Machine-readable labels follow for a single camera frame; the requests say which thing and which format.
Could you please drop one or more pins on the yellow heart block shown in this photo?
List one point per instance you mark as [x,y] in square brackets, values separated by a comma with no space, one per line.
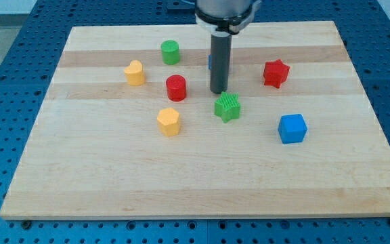
[135,73]

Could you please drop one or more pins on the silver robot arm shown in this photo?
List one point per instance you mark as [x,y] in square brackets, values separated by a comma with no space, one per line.
[223,19]

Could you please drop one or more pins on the wooden board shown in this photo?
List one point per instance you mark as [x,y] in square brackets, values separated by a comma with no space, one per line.
[95,151]

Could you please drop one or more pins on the green star block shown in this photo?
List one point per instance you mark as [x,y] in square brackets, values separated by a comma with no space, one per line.
[227,107]

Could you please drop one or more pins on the yellow hexagon block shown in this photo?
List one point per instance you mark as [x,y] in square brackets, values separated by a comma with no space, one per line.
[169,121]

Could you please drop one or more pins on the blue block behind rod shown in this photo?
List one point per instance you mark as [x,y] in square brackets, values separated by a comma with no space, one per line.
[209,61]

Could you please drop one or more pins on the red cylinder block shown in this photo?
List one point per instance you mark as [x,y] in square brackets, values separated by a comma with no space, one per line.
[176,88]

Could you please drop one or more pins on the red star block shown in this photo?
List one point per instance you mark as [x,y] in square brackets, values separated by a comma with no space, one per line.
[275,73]

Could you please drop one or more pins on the blue cube block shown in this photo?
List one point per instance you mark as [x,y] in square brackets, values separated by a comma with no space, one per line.
[292,128]

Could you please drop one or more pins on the green cylinder block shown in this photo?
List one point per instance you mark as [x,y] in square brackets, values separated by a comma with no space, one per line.
[170,52]

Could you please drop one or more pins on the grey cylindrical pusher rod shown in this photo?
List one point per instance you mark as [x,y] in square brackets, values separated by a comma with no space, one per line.
[220,62]

